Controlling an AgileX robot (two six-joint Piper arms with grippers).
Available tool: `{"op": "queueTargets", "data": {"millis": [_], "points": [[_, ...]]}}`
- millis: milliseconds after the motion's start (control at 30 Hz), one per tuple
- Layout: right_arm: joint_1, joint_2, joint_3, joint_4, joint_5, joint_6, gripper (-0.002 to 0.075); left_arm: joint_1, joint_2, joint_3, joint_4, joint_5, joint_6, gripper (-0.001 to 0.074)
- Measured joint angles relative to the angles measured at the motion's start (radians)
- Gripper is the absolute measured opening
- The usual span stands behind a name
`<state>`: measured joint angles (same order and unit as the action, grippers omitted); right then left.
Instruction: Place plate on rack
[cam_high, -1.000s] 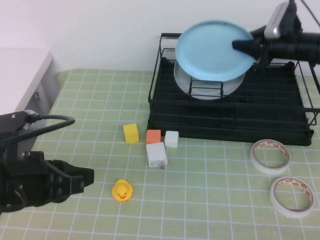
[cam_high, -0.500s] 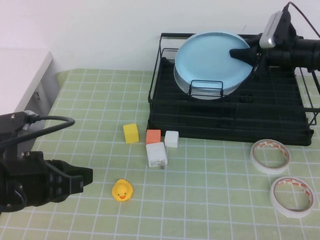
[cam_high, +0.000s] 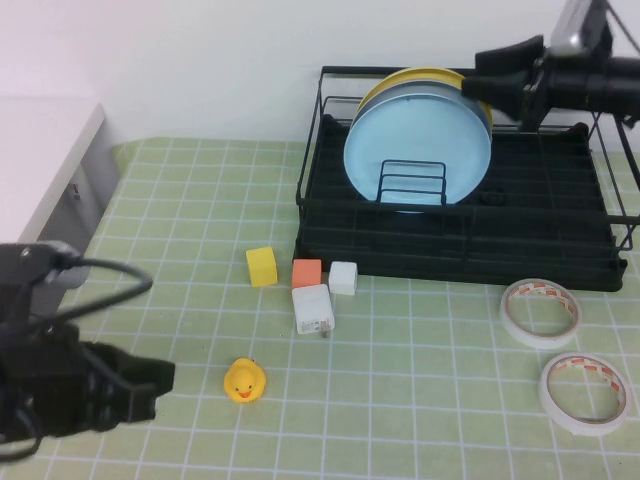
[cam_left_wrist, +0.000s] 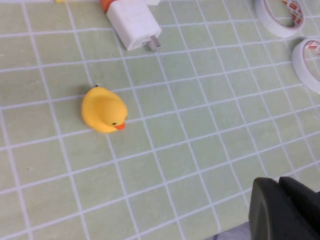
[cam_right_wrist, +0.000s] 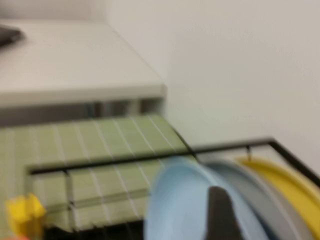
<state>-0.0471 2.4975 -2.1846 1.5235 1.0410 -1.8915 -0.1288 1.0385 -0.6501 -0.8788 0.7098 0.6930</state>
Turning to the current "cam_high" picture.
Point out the white power adapter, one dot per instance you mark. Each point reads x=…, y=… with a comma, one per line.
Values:
x=312, y=307

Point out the yellow rubber duck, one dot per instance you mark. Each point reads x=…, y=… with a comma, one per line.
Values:
x=243, y=380

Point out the green checked tablecloth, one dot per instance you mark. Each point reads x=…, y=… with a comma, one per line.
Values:
x=200, y=200

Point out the grey plate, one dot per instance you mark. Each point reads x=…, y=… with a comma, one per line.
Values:
x=425, y=85

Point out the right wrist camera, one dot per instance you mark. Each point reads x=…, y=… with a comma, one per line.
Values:
x=570, y=30

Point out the yellow cube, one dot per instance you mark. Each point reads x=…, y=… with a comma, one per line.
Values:
x=262, y=270

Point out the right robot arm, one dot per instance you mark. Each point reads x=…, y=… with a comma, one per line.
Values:
x=620, y=80

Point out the black plastic drip tray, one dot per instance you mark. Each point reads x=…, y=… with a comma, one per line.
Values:
x=550, y=260

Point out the white side cabinet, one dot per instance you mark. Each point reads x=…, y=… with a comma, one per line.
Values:
x=40, y=150

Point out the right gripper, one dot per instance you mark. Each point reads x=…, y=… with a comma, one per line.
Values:
x=565, y=85

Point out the white cube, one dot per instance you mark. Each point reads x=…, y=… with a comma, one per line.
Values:
x=343, y=279

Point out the small metal cabinet latch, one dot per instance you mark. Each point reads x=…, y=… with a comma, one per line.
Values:
x=75, y=192

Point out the orange cube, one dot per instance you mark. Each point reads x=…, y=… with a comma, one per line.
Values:
x=306, y=274

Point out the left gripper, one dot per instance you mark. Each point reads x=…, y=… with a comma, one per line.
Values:
x=45, y=380

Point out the white double-sided tape roll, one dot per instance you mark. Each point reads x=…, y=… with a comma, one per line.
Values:
x=537, y=342
x=575, y=429

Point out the yellow plate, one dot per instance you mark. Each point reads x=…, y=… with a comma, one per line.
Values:
x=415, y=72

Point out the light blue plate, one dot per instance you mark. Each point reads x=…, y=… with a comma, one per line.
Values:
x=415, y=130

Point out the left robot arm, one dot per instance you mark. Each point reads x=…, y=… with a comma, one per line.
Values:
x=20, y=280

